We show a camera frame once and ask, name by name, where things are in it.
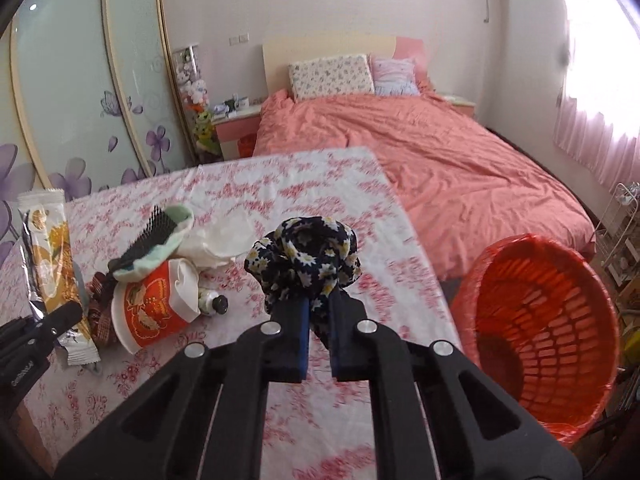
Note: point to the light green sock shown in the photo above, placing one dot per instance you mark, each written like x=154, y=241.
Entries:
x=145, y=263

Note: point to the hand cream tube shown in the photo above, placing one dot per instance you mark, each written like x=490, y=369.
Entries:
x=209, y=302

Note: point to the floral print pillow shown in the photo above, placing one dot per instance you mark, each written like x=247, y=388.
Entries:
x=332, y=76

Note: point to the clear plush toy display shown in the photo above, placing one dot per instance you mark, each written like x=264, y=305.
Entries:
x=192, y=80

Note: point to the pink curtain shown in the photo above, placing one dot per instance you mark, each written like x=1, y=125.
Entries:
x=600, y=110

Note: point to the black hairbrush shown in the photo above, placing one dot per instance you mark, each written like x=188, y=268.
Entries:
x=155, y=230

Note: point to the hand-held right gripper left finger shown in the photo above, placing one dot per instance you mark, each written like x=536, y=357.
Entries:
x=302, y=345

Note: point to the orange plastic waste basket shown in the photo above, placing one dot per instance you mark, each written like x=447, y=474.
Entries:
x=525, y=320

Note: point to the white wall outlet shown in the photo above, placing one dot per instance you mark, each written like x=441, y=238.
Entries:
x=238, y=39

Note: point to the white tissue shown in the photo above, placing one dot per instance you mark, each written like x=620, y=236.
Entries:
x=225, y=240

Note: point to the orange snack packet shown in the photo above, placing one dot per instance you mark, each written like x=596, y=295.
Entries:
x=50, y=240

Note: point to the pink floral tablecloth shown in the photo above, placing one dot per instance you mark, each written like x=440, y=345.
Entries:
x=325, y=195

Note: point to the brown plaid scrunchie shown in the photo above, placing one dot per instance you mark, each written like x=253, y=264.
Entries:
x=102, y=325

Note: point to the floral glass wardrobe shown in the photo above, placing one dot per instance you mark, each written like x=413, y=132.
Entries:
x=75, y=85

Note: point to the red and white paper cup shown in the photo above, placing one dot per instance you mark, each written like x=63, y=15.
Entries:
x=150, y=310

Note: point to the beige and pink headboard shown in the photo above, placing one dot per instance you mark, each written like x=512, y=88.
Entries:
x=325, y=46

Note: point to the pink and white nightstand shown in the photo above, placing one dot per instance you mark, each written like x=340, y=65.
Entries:
x=457, y=102
x=235, y=127

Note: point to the dark floral scrunchie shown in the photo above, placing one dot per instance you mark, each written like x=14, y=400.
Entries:
x=305, y=250

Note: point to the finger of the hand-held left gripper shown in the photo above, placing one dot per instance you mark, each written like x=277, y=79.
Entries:
x=62, y=319

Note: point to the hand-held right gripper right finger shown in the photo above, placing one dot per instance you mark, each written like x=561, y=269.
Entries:
x=336, y=345

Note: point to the small red bin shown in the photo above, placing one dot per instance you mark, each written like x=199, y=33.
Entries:
x=247, y=146

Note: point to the green plush toy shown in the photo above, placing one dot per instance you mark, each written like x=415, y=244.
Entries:
x=206, y=130

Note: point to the coral bed duvet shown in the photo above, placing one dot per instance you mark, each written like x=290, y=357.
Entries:
x=425, y=160

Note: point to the pink striped pillow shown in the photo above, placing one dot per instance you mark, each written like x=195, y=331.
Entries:
x=395, y=76

